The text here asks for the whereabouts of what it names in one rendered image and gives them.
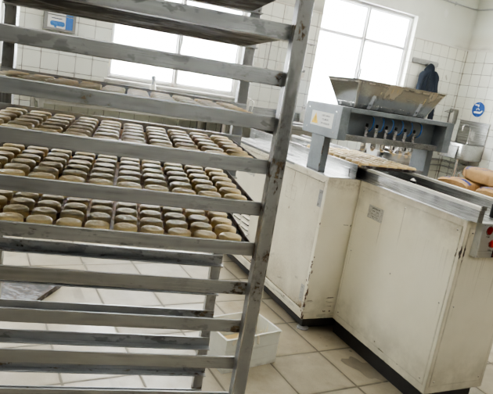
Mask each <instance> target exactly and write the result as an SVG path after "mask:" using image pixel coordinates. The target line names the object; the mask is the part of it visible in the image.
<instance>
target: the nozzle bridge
mask: <svg viewBox="0 0 493 394"><path fill-rule="evenodd" d="M371 116H374V118H375V123H374V126H373V129H372V130H371V131H370V132H368V134H367V137H363V132H364V128H365V125H366V123H367V124H369V130H370V129H371V128H372V124H373V118H372V117H371ZM381 117H383V118H384V121H385V123H384V127H383V130H382V131H381V129H382V126H383V119H382V118H381ZM391 119H393V120H394V129H395V128H396V127H397V128H398V134H400V132H401V129H402V122H401V121H400V120H402V121H403V123H404V128H403V131H402V133H401V134H400V135H398V136H397V138H396V140H395V141H393V140H392V136H393V133H394V129H393V130H392V132H391V133H390V131H391V129H392V127H393V121H392V120H391ZM409 121H411V122H412V124H413V130H416V137H417V136H418V135H419V133H420V131H421V126H420V124H419V123H421V124H422V126H423V129H422V133H421V135H420V136H419V137H418V138H415V141H414V143H411V142H410V141H411V136H412V133H413V130H412V133H411V134H410V132H411V129H412V124H411V123H410V122H409ZM377 124H378V125H379V127H378V129H379V130H378V131H381V132H380V133H378V135H377V138H374V137H373V132H374V129H375V128H376V125H377ZM386 126H388V133H390V134H388V135H387V139H383V132H384V130H385V127H386ZM454 126H455V124H451V123H447V122H442V121H437V120H429V119H423V118H417V117H412V116H402V115H397V114H392V113H383V112H377V111H372V110H367V109H358V108H353V107H349V106H341V105H337V104H332V103H327V102H317V101H312V100H308V103H307V108H306V112H305V117H304V125H303V131H308V132H311V133H312V136H311V144H310V149H309V153H308V161H307V165H306V167H307V168H309V169H312V170H315V171H317V172H323V173H324V172H325V168H326V160H327V156H328V152H329V145H330V140H331V138H332V139H336V140H340V141H357V142H364V143H371V144H377V145H389V146H396V147H402V148H409V149H413V151H412V155H411V159H410V163H409V167H414V168H416V169H417V170H421V171H423V174H421V175H423V176H426V177H427V175H428V171H429V168H430V161H431V158H432V155H433V151H435V152H442V153H448V149H449V145H450V141H451V138H452V132H453V129H454ZM404 129H407V135H409V134H410V135H409V136H408V137H406V139H405V141H401V137H402V134H403V132H404Z"/></svg>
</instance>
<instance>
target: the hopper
mask: <svg viewBox="0 0 493 394"><path fill-rule="evenodd" d="M328 77H329V80H330V83H331V85H332V88H333V92H334V95H335V97H336V102H337V104H338V105H341V106H349V107H353V108H358V109H367V110H372V111H377V112H383V113H392V114H397V115H402V116H412V117H417V118H423V119H425V118H426V117H427V116H428V114H429V113H430V112H431V111H432V110H433V109H434V108H435V107H436V106H437V104H438V103H439V102H440V101H441V100H442V99H443V98H444V97H445V96H446V95H443V94H439V93H435V92H431V91H423V90H419V89H414V88H407V87H402V86H397V85H393V84H385V83H381V82H376V81H369V80H364V79H360V78H351V77H336V76H328Z"/></svg>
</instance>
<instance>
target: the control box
mask: <svg viewBox="0 0 493 394"><path fill-rule="evenodd" d="M489 227H493V222H485V221H483V222H482V224H481V223H477V226H476V230H475V234H474V237H473V242H472V245H471V249H470V256H472V257H475V258H493V248H491V247H490V246H489V243H490V241H492V240H493V232H492V234H491V235H488V233H487V231H488V228H489Z"/></svg>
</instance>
